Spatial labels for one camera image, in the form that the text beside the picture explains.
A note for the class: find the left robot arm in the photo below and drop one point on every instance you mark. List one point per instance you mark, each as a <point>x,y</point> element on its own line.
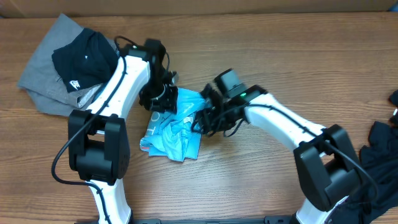
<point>98,146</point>

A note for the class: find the black shirt on right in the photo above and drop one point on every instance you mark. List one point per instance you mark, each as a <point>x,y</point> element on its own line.
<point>379,160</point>

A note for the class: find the folded grey shirt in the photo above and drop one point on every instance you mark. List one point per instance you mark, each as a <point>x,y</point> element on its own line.
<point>42,82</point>

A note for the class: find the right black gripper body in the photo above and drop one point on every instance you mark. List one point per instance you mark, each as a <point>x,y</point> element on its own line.
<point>212,112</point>

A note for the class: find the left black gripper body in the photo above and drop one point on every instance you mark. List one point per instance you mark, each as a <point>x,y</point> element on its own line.
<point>157,96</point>

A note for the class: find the folded black nike shirt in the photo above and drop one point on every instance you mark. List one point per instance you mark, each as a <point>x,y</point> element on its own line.
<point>87,61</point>

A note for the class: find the light blue printed t-shirt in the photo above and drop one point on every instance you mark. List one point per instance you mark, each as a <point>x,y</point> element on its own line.
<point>169,134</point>

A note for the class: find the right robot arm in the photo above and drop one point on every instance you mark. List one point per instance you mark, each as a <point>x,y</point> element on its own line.
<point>327,165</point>

